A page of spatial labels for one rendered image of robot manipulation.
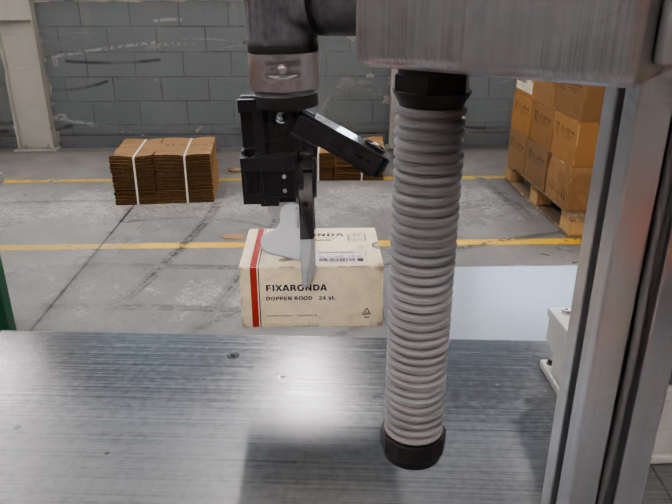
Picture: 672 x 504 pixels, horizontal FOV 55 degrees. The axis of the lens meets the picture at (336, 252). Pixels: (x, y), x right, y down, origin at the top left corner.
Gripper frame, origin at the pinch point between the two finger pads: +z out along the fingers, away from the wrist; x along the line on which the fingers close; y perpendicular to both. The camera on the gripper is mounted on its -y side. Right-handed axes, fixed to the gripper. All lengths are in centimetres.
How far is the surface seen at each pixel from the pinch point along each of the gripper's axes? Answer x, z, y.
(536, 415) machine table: 7.4, 18.1, -26.5
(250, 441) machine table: 11.2, 17.2, 7.6
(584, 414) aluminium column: 41.4, -7.7, -16.0
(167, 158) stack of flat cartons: -333, 68, 96
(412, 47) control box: 50, -29, -5
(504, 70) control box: 52, -28, -7
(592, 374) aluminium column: 41.4, -10.4, -16.1
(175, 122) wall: -493, 75, 124
